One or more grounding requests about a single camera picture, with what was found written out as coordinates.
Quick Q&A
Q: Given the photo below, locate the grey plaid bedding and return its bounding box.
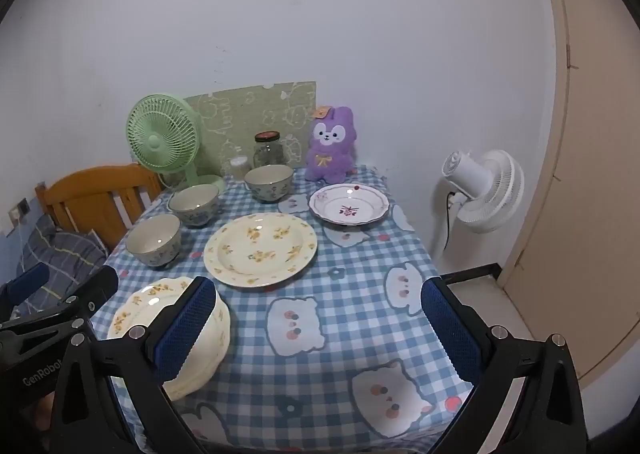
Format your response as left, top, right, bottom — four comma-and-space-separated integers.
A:
0, 217, 108, 315

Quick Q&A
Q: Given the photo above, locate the white red floral plate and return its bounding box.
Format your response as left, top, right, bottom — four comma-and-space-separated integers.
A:
308, 183, 390, 226

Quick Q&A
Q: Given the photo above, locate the purple plush toy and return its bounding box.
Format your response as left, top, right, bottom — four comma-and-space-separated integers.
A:
305, 106, 358, 183

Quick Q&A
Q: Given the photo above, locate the beige door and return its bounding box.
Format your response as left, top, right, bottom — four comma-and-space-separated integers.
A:
500, 0, 640, 385

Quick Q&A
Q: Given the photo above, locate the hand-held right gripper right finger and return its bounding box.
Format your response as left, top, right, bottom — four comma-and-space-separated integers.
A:
420, 277, 587, 454

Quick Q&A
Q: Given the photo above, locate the white standing fan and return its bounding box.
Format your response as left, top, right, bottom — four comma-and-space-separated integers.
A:
430, 149, 526, 260

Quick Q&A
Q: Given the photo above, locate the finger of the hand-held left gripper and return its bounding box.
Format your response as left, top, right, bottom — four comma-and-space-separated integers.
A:
0, 265, 120, 350
0, 261, 51, 307

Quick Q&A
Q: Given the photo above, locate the black fan cable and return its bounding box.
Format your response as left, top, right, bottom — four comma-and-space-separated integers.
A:
444, 191, 463, 251

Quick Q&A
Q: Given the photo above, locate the glass jar with dark lid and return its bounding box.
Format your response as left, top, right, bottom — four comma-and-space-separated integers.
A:
252, 131, 285, 170

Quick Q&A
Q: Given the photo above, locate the green desk fan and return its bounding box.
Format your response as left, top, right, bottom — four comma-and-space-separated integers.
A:
125, 93, 227, 197

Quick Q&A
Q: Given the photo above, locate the large blue floral ceramic bowl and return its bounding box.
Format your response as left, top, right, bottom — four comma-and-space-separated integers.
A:
244, 164, 294, 203

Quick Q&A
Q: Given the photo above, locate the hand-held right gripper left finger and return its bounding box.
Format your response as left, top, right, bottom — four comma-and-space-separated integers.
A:
47, 277, 221, 454

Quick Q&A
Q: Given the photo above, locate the large yellow floral plate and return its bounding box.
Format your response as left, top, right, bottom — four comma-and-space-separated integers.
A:
203, 213, 319, 289

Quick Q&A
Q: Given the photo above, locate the green patterned wall mat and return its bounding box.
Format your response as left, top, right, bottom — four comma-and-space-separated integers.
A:
182, 81, 317, 180

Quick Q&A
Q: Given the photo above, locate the blue checked printed tablecloth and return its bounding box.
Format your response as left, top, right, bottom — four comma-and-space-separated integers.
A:
80, 165, 476, 454

